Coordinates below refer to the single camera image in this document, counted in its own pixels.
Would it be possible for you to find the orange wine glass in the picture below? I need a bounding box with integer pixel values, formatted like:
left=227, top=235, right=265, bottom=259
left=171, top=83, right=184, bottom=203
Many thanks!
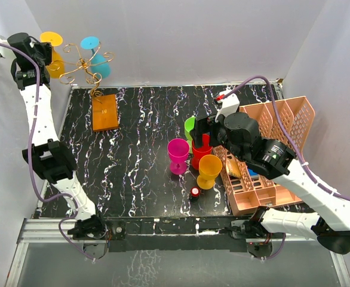
left=197, top=154, right=222, bottom=190
left=40, top=31, right=65, bottom=78

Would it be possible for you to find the green wine glass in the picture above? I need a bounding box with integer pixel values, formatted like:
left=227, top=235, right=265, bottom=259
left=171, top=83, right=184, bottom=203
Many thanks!
left=184, top=117, right=195, bottom=154

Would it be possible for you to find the red wine glass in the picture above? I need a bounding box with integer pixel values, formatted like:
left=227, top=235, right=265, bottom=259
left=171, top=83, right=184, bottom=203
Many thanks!
left=191, top=134, right=213, bottom=170

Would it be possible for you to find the magenta wine glass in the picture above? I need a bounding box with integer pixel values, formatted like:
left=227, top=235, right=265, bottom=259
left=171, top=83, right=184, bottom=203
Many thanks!
left=167, top=138, right=189, bottom=175

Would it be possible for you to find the teal wine glass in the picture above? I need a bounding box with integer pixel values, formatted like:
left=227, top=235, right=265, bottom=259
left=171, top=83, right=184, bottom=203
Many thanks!
left=80, top=36, right=114, bottom=79

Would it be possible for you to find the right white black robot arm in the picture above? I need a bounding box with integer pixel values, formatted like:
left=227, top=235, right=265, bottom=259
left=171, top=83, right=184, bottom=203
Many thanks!
left=190, top=112, right=350, bottom=254

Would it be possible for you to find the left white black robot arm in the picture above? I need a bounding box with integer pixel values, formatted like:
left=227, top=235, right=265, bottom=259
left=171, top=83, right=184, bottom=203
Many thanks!
left=7, top=32, right=108, bottom=239

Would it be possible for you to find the orange wooden rack base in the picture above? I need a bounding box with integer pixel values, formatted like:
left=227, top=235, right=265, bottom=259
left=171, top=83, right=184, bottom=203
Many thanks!
left=92, top=94, right=119, bottom=132

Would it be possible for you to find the yellow book in organizer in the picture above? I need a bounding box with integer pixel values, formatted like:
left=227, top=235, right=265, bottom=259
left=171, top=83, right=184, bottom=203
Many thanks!
left=225, top=157, right=241, bottom=179

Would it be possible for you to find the red black push button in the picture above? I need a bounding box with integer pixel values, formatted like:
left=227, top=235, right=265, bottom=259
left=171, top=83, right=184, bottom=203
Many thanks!
left=189, top=187, right=200, bottom=202

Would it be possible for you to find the blue white box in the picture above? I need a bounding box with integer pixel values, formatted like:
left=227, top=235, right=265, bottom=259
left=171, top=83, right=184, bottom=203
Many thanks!
left=248, top=169, right=258, bottom=177

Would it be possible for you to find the pink plastic file organizer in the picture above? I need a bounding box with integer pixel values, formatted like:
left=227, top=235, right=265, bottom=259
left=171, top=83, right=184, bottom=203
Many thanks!
left=213, top=96, right=315, bottom=216

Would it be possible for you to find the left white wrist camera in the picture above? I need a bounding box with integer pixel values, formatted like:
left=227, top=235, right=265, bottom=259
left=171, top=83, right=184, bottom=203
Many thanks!
left=0, top=36, right=15, bottom=60

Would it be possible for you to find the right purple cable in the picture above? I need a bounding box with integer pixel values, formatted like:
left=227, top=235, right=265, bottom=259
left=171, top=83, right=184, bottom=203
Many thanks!
left=222, top=75, right=350, bottom=261

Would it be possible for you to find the gold wire glass rack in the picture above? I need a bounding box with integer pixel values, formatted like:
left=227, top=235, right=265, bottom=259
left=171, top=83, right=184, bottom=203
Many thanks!
left=59, top=44, right=104, bottom=99

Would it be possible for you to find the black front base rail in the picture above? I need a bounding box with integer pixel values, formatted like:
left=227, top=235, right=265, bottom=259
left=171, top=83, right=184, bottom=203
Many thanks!
left=97, top=215, right=271, bottom=254

